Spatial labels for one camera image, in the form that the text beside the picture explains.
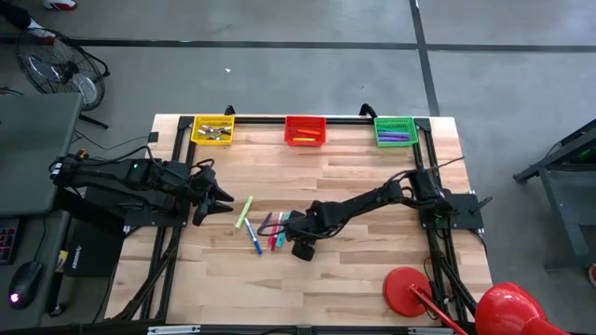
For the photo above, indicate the person's leg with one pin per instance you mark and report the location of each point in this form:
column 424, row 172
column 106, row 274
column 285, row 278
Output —
column 18, row 16

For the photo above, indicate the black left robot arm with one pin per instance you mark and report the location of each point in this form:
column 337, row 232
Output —
column 121, row 174

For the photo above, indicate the person's shoe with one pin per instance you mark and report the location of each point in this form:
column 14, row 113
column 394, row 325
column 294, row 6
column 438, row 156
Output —
column 60, row 4

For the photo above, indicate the black left side frame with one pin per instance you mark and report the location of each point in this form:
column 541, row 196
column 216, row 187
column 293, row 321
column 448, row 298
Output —
column 181, row 144

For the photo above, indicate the black frame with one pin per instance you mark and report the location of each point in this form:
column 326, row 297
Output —
column 424, row 139
column 181, row 144

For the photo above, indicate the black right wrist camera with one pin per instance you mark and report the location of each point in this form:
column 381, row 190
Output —
column 303, row 251

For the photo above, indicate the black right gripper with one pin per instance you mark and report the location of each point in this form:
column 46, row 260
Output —
column 302, row 225

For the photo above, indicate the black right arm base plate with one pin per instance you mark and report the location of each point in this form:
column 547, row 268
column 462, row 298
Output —
column 465, row 209

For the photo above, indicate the thin blue marker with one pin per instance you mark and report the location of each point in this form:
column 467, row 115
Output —
column 253, row 237

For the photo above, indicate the green plastic basket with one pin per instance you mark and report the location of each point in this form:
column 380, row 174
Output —
column 396, row 123

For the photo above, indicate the grey desk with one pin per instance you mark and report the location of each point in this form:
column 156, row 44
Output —
column 37, row 149

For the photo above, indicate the black right side frame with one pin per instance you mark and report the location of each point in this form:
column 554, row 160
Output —
column 424, row 139

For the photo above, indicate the small black box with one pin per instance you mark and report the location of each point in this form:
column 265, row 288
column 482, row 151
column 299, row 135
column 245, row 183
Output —
column 153, row 137

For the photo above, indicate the black frame clamp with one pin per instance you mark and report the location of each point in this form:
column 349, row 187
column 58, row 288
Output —
column 367, row 109
column 229, row 111

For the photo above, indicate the black cart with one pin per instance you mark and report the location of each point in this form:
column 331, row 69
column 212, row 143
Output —
column 568, row 186

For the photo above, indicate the teal highlighter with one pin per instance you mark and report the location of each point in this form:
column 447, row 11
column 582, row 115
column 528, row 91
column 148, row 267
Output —
column 281, row 239

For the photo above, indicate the yellow plastic basket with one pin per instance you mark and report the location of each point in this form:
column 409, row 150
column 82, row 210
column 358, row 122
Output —
column 198, row 139

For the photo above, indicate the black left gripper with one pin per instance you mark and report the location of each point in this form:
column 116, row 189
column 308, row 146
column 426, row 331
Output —
column 202, row 186

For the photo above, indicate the yellow highlighter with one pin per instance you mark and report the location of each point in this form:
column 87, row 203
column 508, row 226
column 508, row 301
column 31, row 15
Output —
column 305, row 139

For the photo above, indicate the black keyboard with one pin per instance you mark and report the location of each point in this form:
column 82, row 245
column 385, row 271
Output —
column 8, row 242

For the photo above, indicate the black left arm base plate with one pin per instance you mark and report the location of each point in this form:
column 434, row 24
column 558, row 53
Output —
column 153, row 218

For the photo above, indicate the black mini computer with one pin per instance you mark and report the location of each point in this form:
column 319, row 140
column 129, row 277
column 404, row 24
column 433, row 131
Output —
column 93, row 249

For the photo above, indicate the black white marker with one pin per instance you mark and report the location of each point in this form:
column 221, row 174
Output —
column 212, row 136

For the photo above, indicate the pale green highlighter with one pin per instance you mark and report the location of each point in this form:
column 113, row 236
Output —
column 244, row 211

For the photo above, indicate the red plastic basket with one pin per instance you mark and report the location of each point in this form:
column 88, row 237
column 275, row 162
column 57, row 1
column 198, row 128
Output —
column 305, row 123

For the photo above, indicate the black computer mouse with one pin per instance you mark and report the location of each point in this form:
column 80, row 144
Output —
column 25, row 284

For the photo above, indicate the red desk lamp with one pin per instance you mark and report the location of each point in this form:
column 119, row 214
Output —
column 407, row 293

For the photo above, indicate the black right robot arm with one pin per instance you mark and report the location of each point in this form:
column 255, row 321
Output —
column 363, row 202

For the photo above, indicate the black floor fan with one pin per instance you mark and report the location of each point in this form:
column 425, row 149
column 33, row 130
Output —
column 60, row 70

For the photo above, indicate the magenta capped marker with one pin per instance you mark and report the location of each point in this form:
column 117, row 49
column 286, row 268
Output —
column 277, row 223

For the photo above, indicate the orange highlighter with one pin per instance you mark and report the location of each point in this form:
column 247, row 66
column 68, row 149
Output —
column 309, row 132

